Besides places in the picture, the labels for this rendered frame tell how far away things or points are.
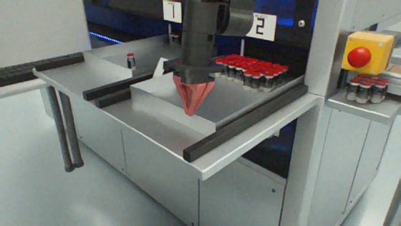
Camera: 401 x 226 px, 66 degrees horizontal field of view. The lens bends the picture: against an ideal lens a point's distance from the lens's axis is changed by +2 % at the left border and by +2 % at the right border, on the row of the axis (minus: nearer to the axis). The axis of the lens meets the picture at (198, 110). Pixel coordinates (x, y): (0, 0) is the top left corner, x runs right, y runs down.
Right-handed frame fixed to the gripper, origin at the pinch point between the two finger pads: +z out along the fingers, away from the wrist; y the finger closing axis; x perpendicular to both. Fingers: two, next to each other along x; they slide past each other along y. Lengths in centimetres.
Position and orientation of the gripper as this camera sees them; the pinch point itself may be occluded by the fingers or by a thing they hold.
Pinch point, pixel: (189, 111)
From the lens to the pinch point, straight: 57.2
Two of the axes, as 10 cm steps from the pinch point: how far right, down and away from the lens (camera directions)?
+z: -1.2, 9.4, 3.3
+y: 6.8, -1.6, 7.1
